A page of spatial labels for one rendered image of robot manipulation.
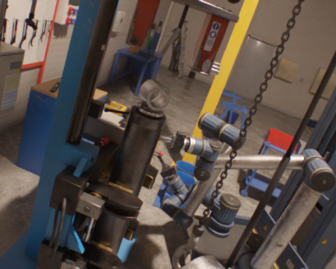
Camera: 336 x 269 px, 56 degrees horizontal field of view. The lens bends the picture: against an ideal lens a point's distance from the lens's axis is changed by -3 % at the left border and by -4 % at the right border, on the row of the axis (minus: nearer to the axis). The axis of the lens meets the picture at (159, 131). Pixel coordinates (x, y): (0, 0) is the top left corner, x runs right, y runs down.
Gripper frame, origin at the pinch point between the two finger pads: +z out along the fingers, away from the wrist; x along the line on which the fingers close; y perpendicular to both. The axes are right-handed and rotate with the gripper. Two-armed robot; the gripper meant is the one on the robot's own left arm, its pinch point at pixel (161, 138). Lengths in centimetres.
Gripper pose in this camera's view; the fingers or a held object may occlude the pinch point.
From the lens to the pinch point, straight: 198.0
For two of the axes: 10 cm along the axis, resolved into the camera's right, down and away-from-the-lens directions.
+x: -3.2, 8.9, 3.4
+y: 1.6, 4.1, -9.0
